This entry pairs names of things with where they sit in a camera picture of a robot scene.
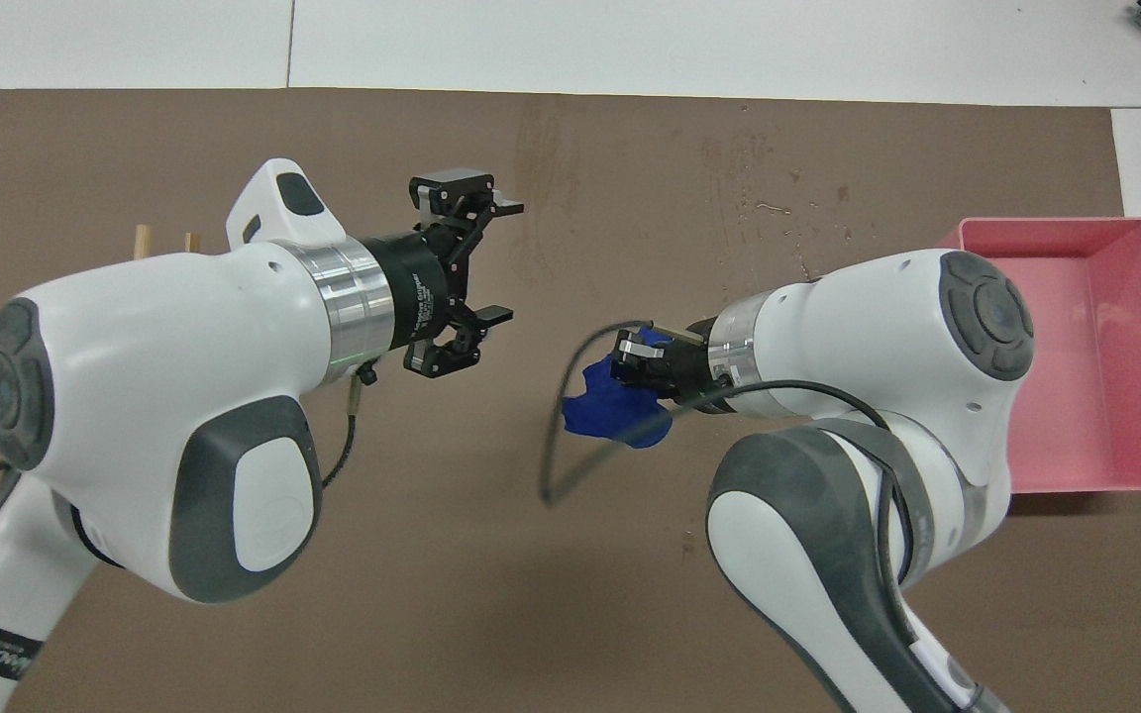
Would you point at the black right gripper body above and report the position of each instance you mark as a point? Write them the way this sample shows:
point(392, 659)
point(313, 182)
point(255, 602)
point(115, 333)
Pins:
point(694, 366)

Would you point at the pink plastic tray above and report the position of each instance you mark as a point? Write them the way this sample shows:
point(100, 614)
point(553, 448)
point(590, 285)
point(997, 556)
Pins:
point(1095, 347)

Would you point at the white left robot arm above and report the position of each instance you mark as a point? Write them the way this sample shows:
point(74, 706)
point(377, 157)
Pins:
point(164, 396)

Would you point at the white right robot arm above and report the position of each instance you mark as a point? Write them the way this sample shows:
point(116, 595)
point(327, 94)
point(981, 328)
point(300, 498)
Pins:
point(887, 416)

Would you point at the wooden rack rod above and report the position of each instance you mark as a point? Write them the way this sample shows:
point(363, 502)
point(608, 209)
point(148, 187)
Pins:
point(142, 241)
point(192, 243)

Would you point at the brown table mat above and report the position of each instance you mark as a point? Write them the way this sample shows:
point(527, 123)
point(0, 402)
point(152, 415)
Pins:
point(570, 555)

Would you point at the blue towel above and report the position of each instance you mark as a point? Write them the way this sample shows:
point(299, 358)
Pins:
point(610, 416)

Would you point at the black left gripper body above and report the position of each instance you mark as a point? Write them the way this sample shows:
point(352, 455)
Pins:
point(417, 287)

